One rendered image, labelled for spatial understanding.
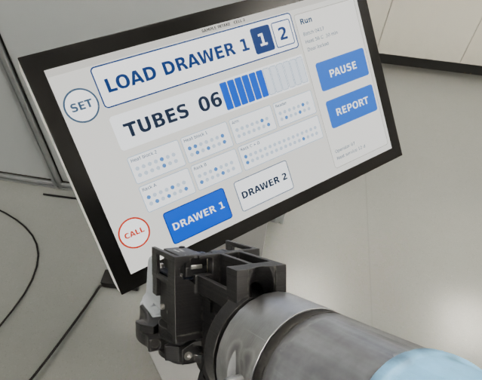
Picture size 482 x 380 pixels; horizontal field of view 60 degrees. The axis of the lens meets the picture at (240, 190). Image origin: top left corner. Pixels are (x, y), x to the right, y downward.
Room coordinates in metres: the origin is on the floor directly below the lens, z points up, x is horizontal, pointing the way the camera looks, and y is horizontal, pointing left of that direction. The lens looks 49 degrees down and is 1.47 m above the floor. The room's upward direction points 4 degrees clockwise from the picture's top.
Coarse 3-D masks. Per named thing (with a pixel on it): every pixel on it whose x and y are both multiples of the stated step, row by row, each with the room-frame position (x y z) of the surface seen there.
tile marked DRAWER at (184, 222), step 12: (216, 192) 0.38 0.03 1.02; (192, 204) 0.35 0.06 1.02; (204, 204) 0.36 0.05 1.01; (216, 204) 0.36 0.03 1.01; (228, 204) 0.37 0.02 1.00; (168, 216) 0.33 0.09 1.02; (180, 216) 0.34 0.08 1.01; (192, 216) 0.34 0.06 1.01; (204, 216) 0.35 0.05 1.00; (216, 216) 0.35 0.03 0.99; (228, 216) 0.36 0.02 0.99; (168, 228) 0.32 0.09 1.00; (180, 228) 0.32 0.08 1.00; (192, 228) 0.33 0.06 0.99; (204, 228) 0.33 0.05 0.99; (180, 240) 0.31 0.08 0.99
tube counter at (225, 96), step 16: (272, 64) 0.53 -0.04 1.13; (288, 64) 0.54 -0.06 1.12; (304, 64) 0.56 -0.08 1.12; (224, 80) 0.49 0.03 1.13; (240, 80) 0.50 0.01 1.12; (256, 80) 0.51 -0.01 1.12; (272, 80) 0.52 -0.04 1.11; (288, 80) 0.53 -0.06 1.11; (304, 80) 0.54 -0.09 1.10; (208, 96) 0.46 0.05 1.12; (224, 96) 0.47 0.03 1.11; (240, 96) 0.48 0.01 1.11; (256, 96) 0.49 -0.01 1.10; (272, 96) 0.50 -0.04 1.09; (208, 112) 0.45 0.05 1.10; (224, 112) 0.46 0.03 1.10
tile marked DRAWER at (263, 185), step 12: (264, 168) 0.42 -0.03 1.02; (276, 168) 0.43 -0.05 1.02; (288, 168) 0.44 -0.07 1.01; (240, 180) 0.40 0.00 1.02; (252, 180) 0.41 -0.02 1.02; (264, 180) 0.41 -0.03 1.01; (276, 180) 0.42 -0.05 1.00; (288, 180) 0.43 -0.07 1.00; (240, 192) 0.39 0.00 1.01; (252, 192) 0.39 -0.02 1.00; (264, 192) 0.40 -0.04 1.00; (276, 192) 0.41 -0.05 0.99; (240, 204) 0.38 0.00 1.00; (252, 204) 0.38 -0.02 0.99
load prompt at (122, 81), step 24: (264, 24) 0.57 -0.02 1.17; (288, 24) 0.58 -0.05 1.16; (168, 48) 0.48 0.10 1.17; (192, 48) 0.50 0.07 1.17; (216, 48) 0.51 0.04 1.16; (240, 48) 0.53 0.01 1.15; (264, 48) 0.54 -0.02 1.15; (288, 48) 0.56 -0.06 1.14; (96, 72) 0.43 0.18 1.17; (120, 72) 0.44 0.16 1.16; (144, 72) 0.45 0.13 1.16; (168, 72) 0.46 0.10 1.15; (192, 72) 0.48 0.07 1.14; (216, 72) 0.49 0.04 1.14; (120, 96) 0.42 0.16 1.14; (144, 96) 0.43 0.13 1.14
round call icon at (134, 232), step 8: (136, 216) 0.32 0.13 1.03; (144, 216) 0.32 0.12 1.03; (112, 224) 0.30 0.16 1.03; (120, 224) 0.30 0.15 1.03; (128, 224) 0.31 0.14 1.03; (136, 224) 0.31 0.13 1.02; (144, 224) 0.31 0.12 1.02; (120, 232) 0.30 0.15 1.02; (128, 232) 0.30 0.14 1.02; (136, 232) 0.30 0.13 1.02; (144, 232) 0.31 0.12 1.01; (152, 232) 0.31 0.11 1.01; (120, 240) 0.29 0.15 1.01; (128, 240) 0.29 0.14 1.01; (136, 240) 0.30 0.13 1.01; (144, 240) 0.30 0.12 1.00; (152, 240) 0.30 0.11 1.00; (128, 248) 0.29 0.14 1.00; (136, 248) 0.29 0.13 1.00
